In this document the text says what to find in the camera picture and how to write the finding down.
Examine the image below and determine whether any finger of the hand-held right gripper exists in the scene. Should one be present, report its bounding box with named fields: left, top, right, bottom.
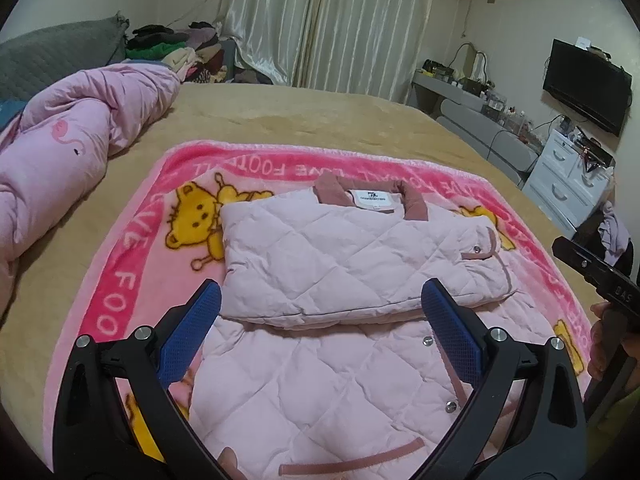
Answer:
left=551, top=236, right=603, bottom=287

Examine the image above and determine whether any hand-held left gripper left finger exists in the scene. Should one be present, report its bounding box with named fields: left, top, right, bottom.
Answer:
left=52, top=278, right=223, bottom=480

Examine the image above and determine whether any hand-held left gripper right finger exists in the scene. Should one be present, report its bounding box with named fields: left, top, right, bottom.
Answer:
left=421, top=278, right=586, bottom=480

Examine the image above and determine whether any pink quilted jacket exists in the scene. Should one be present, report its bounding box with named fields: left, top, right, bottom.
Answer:
left=187, top=175, right=566, bottom=480

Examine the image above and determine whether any dark clothes heap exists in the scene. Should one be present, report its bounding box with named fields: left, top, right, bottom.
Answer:
left=572, top=210, right=640, bottom=281

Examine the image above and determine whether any pile of clothes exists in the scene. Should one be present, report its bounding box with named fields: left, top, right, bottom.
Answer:
left=125, top=20, right=273, bottom=86

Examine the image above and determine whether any person's right hand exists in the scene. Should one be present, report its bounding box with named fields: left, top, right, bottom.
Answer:
left=586, top=301, right=640, bottom=386

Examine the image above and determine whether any purple cloth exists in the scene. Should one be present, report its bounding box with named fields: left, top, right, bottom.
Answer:
left=597, top=202, right=633, bottom=268

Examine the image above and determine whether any white drawer chest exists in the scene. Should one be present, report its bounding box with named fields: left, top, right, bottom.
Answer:
left=521, top=132, right=616, bottom=236

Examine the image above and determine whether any pink printed blanket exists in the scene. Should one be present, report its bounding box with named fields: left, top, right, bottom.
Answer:
left=42, top=140, right=593, bottom=480

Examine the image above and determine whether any arched desk mirror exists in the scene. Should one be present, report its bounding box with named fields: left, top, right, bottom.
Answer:
left=452, top=42, right=489, bottom=82

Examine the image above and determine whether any grey desk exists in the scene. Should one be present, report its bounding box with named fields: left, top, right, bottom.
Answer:
left=411, top=69, right=501, bottom=116

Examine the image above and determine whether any pink duvet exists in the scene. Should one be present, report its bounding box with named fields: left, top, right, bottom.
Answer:
left=0, top=60, right=182, bottom=311

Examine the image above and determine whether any tan bed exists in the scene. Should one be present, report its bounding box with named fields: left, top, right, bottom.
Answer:
left=0, top=82, right=601, bottom=480

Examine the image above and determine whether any grey quilted pillow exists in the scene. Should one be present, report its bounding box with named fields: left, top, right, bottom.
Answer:
left=0, top=12, right=130, bottom=103

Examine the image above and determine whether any white satin curtain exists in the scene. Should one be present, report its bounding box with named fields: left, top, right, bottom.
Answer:
left=217, top=0, right=441, bottom=106

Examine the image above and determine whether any black device with cables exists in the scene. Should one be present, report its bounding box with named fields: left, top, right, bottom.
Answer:
left=570, top=125, right=614, bottom=171

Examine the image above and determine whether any black wall television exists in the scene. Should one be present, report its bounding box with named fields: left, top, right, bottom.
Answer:
left=542, top=38, right=633, bottom=137

